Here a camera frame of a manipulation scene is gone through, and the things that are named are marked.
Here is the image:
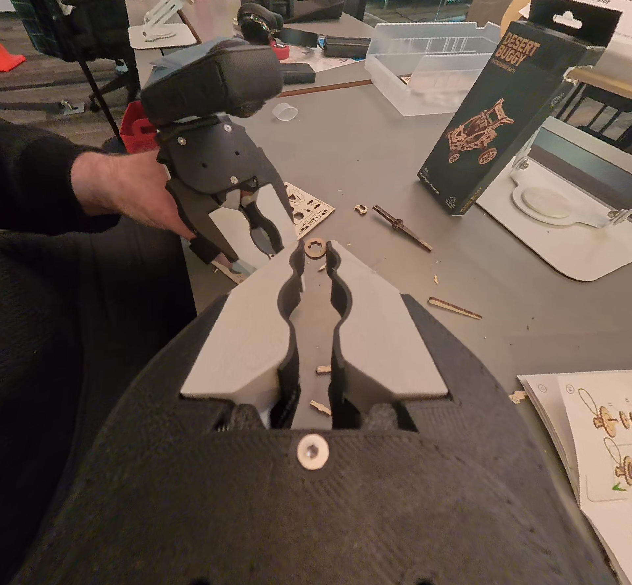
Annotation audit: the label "rounded wooden board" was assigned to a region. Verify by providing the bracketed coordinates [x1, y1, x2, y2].
[500, 0, 632, 83]

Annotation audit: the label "dark plaid cloth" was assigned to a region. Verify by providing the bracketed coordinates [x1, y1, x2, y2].
[0, 0, 76, 63]

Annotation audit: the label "orange traffic cone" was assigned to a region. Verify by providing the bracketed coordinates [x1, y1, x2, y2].
[0, 44, 27, 74]

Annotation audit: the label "instruction booklet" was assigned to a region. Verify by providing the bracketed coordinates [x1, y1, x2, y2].
[517, 370, 632, 581]

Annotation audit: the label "grey plastic panel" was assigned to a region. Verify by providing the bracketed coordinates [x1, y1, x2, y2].
[149, 37, 248, 70]

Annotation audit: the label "red plastic canister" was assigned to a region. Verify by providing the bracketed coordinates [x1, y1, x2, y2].
[120, 101, 162, 154]

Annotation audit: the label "person's left hand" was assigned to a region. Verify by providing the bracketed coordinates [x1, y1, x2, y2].
[71, 149, 199, 243]

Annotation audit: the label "short wooden strip scrap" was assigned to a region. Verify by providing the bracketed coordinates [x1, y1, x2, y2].
[428, 296, 484, 322]

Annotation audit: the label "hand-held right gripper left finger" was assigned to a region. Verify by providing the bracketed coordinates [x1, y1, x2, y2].
[180, 240, 306, 429]

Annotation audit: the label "dark model kit box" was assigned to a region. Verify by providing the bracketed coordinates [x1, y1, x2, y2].
[422, 0, 624, 217]

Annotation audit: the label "person's left forearm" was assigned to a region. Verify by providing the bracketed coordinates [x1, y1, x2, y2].
[0, 118, 122, 238]

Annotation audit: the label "person's black clothing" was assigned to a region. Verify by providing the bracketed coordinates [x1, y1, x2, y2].
[0, 219, 199, 585]

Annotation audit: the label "black pouch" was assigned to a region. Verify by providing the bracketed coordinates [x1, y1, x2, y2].
[323, 37, 371, 58]

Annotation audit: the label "wooden parts sheet round holes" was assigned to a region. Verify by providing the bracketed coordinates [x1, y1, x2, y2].
[212, 182, 336, 284]

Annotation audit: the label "black red headphones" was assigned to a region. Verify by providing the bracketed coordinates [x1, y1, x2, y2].
[237, 2, 292, 60]

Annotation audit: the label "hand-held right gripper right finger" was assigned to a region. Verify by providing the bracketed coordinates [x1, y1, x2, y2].
[326, 239, 449, 428]

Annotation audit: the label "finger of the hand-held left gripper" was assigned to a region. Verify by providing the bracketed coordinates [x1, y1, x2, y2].
[244, 147, 298, 257]
[209, 201, 271, 275]

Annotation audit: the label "long wooden frame strip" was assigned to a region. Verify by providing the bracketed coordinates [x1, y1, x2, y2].
[373, 205, 433, 253]

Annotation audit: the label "clear plastic bin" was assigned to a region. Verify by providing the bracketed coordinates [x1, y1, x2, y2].
[365, 22, 502, 117]

